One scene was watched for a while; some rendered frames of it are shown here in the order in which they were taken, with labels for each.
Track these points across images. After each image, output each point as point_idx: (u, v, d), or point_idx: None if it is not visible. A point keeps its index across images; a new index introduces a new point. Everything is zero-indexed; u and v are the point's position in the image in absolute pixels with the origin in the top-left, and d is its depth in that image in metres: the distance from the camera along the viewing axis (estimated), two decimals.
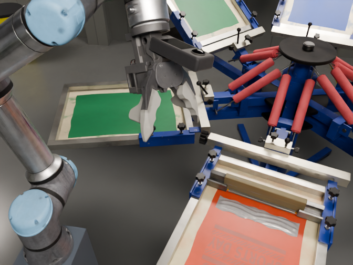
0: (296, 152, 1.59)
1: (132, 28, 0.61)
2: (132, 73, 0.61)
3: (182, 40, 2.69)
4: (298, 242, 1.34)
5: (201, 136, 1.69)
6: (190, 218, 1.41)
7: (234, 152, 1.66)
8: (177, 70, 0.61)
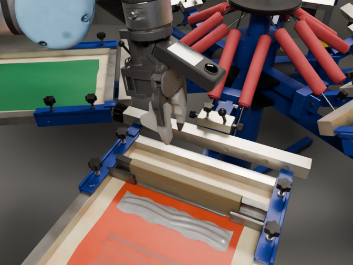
0: (238, 131, 1.14)
1: (128, 26, 0.52)
2: (130, 77, 0.56)
3: None
4: (227, 260, 0.89)
5: (115, 111, 1.25)
6: (74, 223, 0.96)
7: (157, 132, 1.21)
8: (179, 72, 0.57)
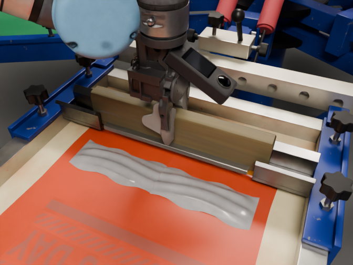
0: (261, 54, 0.76)
1: (141, 28, 0.49)
2: (136, 79, 0.54)
3: None
4: (251, 243, 0.51)
5: None
6: None
7: None
8: None
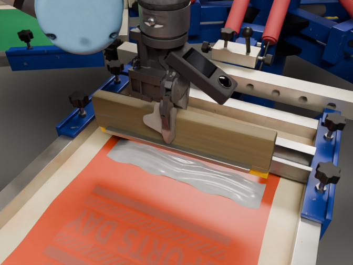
0: (266, 64, 0.88)
1: (142, 28, 0.49)
2: (136, 79, 0.54)
3: None
4: (260, 219, 0.63)
5: (107, 46, 0.99)
6: (48, 174, 0.70)
7: None
8: None
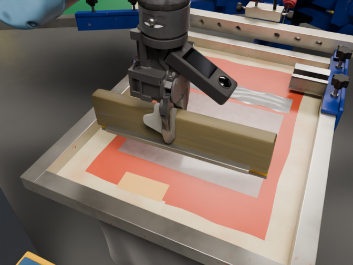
0: (288, 19, 1.12)
1: (142, 28, 0.49)
2: (136, 79, 0.54)
3: None
4: (291, 118, 0.87)
5: None
6: (130, 92, 0.94)
7: (203, 27, 1.20)
8: None
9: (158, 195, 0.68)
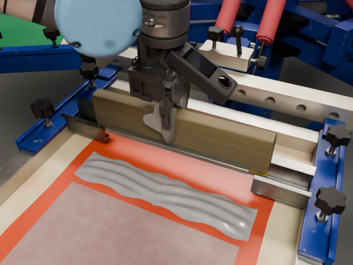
0: (259, 68, 0.78)
1: (142, 28, 0.49)
2: (136, 79, 0.54)
3: None
4: (250, 254, 0.53)
5: None
6: (2, 197, 0.60)
7: None
8: None
9: None
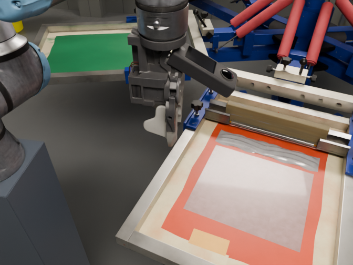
0: (312, 81, 1.32)
1: (141, 32, 0.48)
2: (137, 84, 0.52)
3: None
4: (320, 177, 1.07)
5: None
6: (185, 151, 1.14)
7: (237, 85, 1.39)
8: (184, 74, 0.56)
9: (222, 250, 0.88)
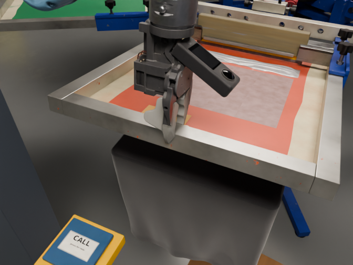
0: (292, 12, 1.23)
1: (151, 20, 0.51)
2: (142, 71, 0.55)
3: None
4: (300, 81, 0.93)
5: None
6: None
7: None
8: (190, 73, 0.57)
9: None
